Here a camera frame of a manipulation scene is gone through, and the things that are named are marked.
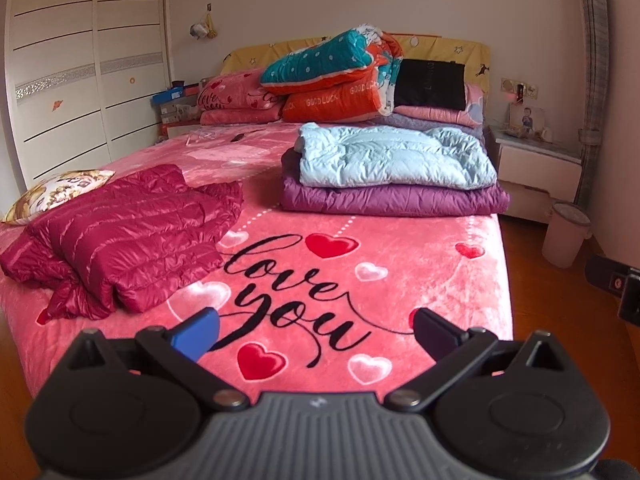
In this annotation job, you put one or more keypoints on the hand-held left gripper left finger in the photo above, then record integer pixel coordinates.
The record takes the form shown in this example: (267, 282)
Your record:
(197, 332)

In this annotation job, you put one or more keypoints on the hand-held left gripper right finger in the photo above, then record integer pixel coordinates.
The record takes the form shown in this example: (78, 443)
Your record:
(432, 330)

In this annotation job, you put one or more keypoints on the red down jacket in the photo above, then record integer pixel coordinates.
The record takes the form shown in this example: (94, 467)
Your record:
(125, 240)

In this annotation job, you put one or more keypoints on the purple down jacket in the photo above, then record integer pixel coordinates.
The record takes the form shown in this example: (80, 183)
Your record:
(390, 200)

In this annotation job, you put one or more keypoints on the light blue down jacket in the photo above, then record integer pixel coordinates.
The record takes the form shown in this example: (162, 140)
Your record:
(390, 160)

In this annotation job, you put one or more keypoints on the pink trash bin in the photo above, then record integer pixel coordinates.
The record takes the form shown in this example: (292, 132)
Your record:
(565, 240)

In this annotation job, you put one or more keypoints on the pink heart print bed blanket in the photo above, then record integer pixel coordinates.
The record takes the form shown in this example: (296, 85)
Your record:
(300, 270)

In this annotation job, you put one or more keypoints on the white nightstand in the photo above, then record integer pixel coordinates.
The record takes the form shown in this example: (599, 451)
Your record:
(540, 165)

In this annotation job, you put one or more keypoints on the clear plastic bag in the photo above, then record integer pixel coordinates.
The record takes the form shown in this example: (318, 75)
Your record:
(205, 137)

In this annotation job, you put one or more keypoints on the golden floral pillow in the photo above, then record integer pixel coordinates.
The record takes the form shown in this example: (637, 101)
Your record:
(50, 192)

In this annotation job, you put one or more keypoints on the lavender folded blanket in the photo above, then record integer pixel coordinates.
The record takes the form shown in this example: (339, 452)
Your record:
(425, 126)

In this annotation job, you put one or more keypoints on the pink folded blanket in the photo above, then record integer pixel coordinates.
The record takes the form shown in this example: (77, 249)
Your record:
(440, 116)

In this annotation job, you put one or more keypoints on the grey checked curtain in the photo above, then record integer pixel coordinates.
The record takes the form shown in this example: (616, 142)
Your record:
(592, 60)

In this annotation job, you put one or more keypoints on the plain pink pillow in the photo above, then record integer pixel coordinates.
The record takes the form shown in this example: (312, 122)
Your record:
(235, 117)

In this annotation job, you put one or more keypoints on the stack of shoe boxes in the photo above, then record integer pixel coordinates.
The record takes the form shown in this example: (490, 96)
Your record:
(177, 112)

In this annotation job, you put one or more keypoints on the blue box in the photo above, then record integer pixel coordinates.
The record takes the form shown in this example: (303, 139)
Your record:
(167, 97)

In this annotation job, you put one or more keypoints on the pink heart print pillow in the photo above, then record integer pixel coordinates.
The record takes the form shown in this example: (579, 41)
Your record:
(230, 90)

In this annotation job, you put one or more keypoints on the black bag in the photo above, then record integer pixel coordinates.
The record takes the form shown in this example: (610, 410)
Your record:
(430, 85)

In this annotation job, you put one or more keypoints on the teal and orange folded quilt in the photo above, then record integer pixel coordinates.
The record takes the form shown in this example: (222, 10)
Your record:
(325, 102)

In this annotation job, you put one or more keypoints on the yellow headboard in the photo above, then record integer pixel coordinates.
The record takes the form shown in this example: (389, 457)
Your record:
(450, 50)

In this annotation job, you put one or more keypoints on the white wardrobe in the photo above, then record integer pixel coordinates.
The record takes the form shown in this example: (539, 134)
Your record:
(60, 60)

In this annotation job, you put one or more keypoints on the photo frame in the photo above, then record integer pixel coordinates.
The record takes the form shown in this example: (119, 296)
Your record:
(525, 120)

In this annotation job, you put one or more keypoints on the wall socket with charger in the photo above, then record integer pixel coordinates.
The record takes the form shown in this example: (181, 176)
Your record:
(527, 91)

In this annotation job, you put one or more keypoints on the round wall socket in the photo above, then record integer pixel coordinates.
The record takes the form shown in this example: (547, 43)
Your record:
(508, 85)

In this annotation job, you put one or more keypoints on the hanging wall ornament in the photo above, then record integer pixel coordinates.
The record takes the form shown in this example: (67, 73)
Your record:
(200, 30)

